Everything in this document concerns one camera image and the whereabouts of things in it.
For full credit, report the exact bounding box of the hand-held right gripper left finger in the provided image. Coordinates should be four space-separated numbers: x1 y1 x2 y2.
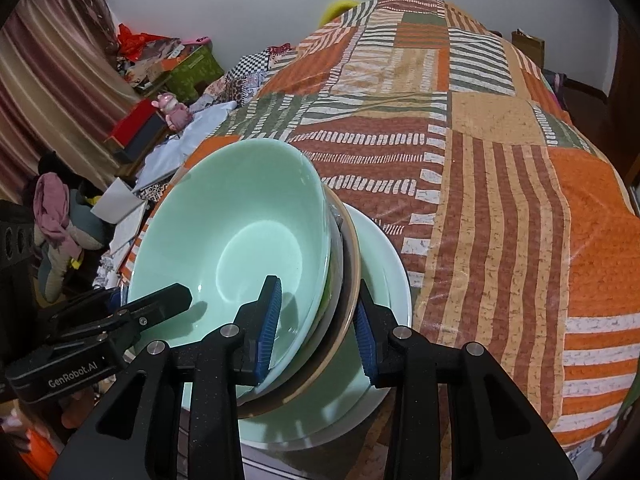
50 275 285 480

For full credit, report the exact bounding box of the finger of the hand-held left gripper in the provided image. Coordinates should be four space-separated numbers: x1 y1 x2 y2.
107 282 193 356
37 286 123 341

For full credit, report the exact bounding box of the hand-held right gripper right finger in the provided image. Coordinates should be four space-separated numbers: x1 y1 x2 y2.
351 279 578 480

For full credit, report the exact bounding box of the white plate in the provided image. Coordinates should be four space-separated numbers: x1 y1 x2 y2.
239 204 414 452

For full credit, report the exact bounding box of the pink bowl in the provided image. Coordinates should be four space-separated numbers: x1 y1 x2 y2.
237 185 363 420

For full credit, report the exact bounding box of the mint green plate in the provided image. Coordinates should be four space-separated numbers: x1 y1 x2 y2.
239 205 401 446

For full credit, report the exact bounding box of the white bowl with dark dots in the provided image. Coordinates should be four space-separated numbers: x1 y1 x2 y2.
235 187 347 406

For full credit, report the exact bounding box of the green bowl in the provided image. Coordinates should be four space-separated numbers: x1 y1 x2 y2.
127 139 332 396

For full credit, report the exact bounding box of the person's left forearm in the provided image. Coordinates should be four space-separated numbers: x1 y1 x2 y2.
15 422 61 471

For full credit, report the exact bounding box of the person's left hand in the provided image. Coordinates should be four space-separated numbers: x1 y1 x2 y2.
59 387 101 431

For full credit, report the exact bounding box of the grey plush toy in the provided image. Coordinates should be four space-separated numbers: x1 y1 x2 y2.
37 187 108 303

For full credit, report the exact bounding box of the pink cloth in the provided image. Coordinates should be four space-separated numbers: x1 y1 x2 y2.
32 172 81 256

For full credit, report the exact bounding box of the white cloth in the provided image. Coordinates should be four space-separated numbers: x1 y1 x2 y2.
132 100 238 191

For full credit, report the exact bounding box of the dark grey box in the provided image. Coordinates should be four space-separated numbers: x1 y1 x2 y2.
120 115 168 163

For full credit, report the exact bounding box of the red box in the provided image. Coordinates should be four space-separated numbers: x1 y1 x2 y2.
104 100 160 148

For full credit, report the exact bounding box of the pink plush toy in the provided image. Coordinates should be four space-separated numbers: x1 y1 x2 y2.
152 92 193 131

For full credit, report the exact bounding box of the striped patchwork bedspread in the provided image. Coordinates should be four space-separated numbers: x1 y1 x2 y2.
117 0 640 480

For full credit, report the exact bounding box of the striped brown curtain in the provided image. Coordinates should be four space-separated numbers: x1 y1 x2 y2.
0 0 141 201

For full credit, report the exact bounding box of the green storage box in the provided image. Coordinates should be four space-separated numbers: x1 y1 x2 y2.
165 45 226 103

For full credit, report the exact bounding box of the checkered patchwork quilt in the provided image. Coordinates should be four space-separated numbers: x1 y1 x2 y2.
200 42 296 106

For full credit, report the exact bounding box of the green box of clutter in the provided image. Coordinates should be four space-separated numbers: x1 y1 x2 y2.
117 35 213 91

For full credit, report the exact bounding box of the red plastic bag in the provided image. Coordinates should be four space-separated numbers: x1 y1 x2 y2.
116 22 151 53

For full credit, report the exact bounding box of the dark cloth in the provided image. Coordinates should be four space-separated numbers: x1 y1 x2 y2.
542 70 568 108

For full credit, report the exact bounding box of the brown paper bag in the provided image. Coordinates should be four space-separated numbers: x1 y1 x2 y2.
510 30 545 66

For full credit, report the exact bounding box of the wooden door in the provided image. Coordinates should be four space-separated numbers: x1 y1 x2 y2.
607 10 640 111

